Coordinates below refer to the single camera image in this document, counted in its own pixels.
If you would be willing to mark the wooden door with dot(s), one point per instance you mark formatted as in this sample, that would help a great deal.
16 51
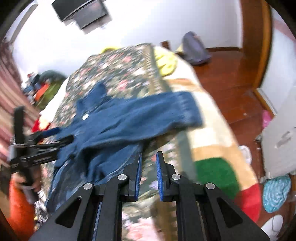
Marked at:
254 46

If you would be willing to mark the white slipper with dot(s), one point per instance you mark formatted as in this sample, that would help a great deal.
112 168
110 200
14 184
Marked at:
272 226
245 154

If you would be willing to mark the green box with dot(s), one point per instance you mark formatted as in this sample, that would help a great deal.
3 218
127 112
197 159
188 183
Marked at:
48 96

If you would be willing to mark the yellow blanket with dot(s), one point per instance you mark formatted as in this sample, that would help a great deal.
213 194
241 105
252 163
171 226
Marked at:
166 62

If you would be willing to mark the floral blanket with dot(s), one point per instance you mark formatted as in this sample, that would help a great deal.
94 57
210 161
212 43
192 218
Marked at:
115 69

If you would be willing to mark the blue denim garment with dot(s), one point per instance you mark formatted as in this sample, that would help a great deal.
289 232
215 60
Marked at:
115 129

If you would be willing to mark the orange cloth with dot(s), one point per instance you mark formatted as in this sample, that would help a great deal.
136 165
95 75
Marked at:
20 208

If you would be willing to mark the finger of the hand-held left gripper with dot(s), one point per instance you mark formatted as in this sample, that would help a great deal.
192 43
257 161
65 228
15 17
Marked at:
52 132
64 141

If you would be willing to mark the white wardrobe sliding door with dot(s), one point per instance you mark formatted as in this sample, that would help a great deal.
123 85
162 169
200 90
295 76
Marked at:
282 64

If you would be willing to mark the orange box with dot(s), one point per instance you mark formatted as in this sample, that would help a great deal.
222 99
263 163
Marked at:
42 89

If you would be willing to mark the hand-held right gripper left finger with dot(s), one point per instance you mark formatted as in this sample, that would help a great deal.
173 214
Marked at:
138 178

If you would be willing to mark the white sheet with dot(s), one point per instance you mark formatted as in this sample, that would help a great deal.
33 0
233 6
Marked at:
55 102

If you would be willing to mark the pile of clothes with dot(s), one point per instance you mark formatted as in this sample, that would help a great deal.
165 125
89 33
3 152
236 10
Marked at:
31 83

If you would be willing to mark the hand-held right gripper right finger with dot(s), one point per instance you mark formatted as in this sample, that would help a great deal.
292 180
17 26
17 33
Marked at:
159 178

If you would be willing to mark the red plush toy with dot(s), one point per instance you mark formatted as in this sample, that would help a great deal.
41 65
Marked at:
37 127

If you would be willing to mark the striped red curtain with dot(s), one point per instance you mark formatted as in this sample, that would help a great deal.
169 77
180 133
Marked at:
9 104

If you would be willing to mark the wooden bed post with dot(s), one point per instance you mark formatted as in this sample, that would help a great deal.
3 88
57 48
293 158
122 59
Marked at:
165 45

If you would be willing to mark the black wall television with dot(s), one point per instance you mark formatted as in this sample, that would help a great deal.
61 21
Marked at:
69 9

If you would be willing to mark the person's left hand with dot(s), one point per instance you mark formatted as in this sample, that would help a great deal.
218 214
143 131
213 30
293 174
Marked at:
37 180

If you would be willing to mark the patchwork plush blanket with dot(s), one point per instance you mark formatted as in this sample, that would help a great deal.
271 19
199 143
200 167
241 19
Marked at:
215 129

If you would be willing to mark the pink bag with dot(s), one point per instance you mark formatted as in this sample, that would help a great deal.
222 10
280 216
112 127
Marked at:
267 118

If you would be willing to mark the grey bag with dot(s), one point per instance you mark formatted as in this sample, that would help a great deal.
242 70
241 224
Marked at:
194 48

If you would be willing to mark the teal patterned cloth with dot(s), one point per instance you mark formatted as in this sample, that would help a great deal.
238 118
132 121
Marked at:
276 194

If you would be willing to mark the grey cushion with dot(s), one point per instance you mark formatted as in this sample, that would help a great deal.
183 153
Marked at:
53 74

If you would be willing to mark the white cabinet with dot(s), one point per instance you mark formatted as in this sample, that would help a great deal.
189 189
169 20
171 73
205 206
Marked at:
279 148

